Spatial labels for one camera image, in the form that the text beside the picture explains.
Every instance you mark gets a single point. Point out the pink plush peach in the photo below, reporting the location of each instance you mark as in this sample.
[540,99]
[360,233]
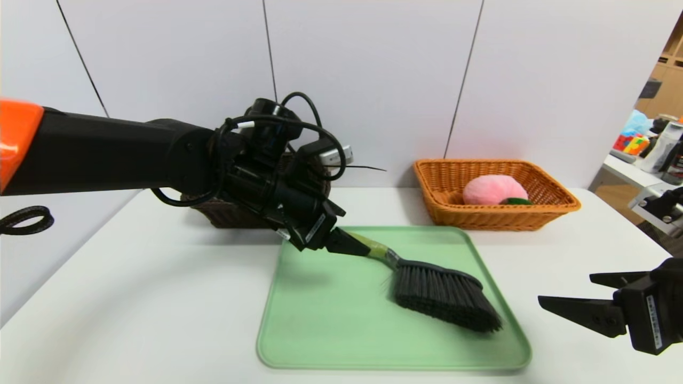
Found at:
[491,189]

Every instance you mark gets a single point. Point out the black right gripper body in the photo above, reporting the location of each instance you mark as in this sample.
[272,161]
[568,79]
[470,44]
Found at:
[650,314]

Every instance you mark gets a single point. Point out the black round container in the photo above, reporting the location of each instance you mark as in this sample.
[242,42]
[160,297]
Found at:
[661,124]

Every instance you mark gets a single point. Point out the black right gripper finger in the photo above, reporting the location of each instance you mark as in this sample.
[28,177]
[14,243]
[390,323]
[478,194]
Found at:
[587,314]
[624,279]

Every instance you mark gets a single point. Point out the dark bottle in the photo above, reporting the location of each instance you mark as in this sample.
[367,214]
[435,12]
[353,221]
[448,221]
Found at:
[676,165]

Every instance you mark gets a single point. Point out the dark wall box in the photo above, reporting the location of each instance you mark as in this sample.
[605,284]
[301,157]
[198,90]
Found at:
[650,88]

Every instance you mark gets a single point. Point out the colourful toy cube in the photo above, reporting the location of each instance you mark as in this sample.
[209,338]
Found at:
[630,144]

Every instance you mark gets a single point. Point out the wooden cabinet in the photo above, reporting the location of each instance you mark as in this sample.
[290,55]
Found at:
[669,80]

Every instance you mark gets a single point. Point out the grey remote control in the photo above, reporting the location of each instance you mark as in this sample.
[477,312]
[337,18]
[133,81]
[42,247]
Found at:
[621,156]

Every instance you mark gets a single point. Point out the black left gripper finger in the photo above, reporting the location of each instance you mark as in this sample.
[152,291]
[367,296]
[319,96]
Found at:
[347,244]

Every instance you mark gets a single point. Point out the dark brown wicker basket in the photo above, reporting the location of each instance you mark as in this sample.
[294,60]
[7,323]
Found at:
[224,216]

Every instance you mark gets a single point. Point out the light green plastic tray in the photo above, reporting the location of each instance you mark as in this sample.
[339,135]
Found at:
[331,320]

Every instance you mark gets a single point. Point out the white plastic bottle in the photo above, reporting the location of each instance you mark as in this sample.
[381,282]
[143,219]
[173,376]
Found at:
[661,146]

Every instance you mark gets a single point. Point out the orange wicker basket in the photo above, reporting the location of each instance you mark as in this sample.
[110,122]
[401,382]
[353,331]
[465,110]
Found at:
[549,208]

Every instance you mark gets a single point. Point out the blue plastic bag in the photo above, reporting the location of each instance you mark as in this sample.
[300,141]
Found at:
[637,122]

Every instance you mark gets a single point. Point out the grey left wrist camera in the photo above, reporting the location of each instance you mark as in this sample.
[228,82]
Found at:
[336,154]

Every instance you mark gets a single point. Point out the white side table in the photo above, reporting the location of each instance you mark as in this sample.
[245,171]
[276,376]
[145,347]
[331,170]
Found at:
[624,170]

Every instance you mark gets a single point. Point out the orange and black left arm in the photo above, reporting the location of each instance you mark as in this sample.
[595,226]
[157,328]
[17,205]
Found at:
[106,154]

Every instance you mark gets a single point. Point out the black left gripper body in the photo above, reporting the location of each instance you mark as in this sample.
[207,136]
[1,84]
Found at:
[316,229]

